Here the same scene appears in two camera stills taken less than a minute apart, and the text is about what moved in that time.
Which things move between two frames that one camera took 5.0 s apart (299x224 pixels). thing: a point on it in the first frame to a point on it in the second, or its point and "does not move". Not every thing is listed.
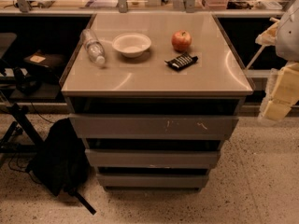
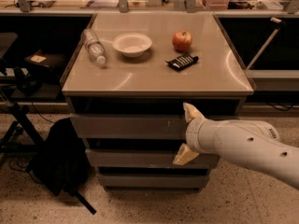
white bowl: x=131 y=45 does not move
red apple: x=180 y=40 does not move
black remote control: x=182 y=61 does not move
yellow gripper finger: x=274 y=110 to x=192 y=112
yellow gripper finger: x=283 y=83 to x=184 y=155
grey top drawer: x=153 y=126 does not move
